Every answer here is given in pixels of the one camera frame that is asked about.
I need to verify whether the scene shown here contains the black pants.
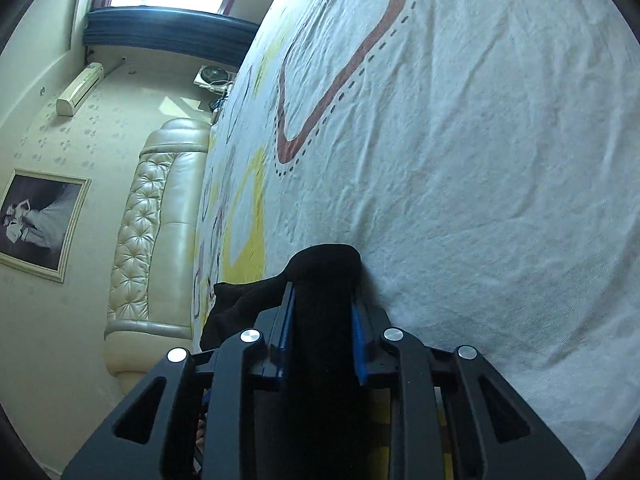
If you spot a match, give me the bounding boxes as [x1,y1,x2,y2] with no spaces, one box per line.
[200,244,362,351]

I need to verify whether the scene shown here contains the cream tufted leather headboard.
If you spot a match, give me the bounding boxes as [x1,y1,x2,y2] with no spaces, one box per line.
[104,118,210,392]

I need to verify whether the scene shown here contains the white patterned bed sheet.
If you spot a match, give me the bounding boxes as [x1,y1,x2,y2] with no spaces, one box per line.
[192,0,639,478]

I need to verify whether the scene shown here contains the framed black white picture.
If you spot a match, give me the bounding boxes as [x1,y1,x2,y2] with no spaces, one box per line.
[1,168,91,284]

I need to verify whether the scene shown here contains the dark blue curtain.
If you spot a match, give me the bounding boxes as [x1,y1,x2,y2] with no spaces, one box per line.
[82,6,259,67]

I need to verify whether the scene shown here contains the white wall air conditioner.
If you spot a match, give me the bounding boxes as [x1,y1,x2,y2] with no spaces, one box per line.
[55,62,105,117]

